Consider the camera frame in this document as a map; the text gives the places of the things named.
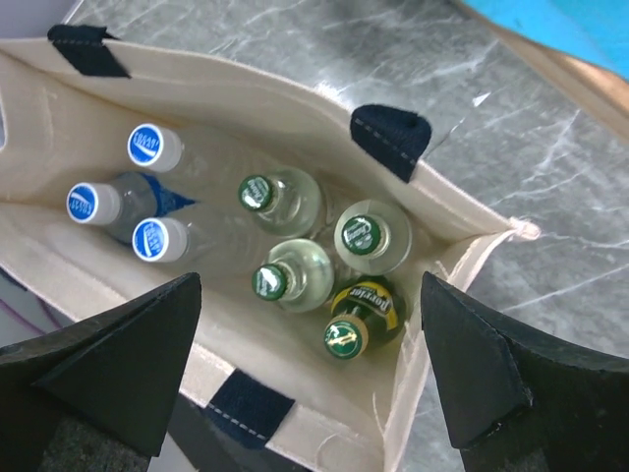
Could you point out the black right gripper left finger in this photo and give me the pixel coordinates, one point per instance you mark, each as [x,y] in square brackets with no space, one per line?
[98,395]

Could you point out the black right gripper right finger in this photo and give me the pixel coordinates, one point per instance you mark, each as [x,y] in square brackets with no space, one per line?
[515,398]

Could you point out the green Perrier lemon bottle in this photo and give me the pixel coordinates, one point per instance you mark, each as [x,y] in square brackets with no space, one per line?
[366,314]

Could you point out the chang soda bottle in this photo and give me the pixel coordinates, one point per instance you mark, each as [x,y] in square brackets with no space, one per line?
[298,275]
[286,202]
[373,237]

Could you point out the cream canvas tote bag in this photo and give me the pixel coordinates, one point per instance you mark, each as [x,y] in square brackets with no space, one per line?
[69,103]

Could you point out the blue-cap water bottle labelled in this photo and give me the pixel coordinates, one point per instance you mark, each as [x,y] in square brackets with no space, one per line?
[121,203]

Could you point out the blue-cap water bottle front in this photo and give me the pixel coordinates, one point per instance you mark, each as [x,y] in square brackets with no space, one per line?
[171,240]

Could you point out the Chang soda bottle front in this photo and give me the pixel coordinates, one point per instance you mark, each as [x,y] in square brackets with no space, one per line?
[298,275]

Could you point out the blue-cap water bottle rear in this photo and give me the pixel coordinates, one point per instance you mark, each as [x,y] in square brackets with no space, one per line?
[187,152]

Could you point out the wooden clothes rack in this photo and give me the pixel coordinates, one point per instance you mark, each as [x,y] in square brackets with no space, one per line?
[600,93]

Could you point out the turquoise t-shirt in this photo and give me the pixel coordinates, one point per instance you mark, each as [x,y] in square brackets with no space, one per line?
[594,31]

